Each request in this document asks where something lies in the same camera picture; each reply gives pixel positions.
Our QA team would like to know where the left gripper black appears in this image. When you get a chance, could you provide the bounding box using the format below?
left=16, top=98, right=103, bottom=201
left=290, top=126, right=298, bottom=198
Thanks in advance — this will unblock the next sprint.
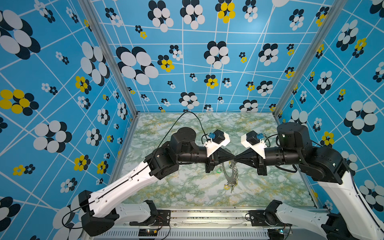
left=178, top=145, right=236, bottom=172

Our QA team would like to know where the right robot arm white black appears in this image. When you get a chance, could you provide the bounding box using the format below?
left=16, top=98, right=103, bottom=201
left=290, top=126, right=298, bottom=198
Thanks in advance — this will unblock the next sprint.
left=235, top=123, right=384, bottom=240

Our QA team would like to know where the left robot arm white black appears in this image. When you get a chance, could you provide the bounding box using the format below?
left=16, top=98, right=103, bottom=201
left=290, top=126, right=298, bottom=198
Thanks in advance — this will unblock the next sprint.
left=79, top=127, right=234, bottom=237

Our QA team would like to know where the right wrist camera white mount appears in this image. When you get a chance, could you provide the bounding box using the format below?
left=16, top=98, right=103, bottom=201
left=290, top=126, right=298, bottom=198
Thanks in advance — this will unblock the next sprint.
left=241, top=131, right=267, bottom=159

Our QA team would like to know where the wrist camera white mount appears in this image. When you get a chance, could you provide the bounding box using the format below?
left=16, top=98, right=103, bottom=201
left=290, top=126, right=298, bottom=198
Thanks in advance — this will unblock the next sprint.
left=241, top=131, right=267, bottom=159
left=204, top=130, right=230, bottom=157

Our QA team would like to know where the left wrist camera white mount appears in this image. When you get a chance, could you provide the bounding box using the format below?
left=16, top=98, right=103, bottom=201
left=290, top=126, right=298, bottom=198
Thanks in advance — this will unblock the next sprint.
left=204, top=130, right=230, bottom=157

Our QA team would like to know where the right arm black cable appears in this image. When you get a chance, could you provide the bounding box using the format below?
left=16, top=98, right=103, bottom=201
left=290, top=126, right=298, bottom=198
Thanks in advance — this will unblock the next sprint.
left=263, top=133, right=382, bottom=223

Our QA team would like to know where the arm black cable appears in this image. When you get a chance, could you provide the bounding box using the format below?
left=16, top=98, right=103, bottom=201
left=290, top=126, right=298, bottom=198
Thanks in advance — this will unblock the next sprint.
left=263, top=133, right=382, bottom=223
left=61, top=110, right=210, bottom=231

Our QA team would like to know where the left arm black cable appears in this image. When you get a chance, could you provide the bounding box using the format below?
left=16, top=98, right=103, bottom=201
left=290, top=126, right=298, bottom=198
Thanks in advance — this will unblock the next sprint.
left=61, top=110, right=210, bottom=231

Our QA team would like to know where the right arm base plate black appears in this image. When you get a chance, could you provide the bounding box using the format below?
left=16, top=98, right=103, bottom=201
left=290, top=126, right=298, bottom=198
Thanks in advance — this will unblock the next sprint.
left=246, top=210, right=292, bottom=228

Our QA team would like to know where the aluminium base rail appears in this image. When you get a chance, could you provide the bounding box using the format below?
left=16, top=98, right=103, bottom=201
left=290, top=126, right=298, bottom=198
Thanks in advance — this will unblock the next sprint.
left=102, top=206, right=329, bottom=240

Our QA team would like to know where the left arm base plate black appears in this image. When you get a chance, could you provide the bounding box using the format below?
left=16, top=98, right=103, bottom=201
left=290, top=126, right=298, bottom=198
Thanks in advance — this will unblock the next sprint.
left=139, top=210, right=172, bottom=227

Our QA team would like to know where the right corner aluminium post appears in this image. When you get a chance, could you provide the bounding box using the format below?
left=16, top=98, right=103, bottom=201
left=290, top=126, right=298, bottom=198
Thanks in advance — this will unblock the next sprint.
left=273, top=0, right=347, bottom=123

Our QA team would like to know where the corner aluminium post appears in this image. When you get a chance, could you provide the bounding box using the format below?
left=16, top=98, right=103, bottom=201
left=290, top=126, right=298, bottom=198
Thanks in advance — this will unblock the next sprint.
left=273, top=0, right=347, bottom=123
left=77, top=0, right=141, bottom=118

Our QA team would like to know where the left corner aluminium post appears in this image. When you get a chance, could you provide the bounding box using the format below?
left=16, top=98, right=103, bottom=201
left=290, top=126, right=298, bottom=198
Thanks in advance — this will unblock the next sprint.
left=77, top=0, right=141, bottom=118

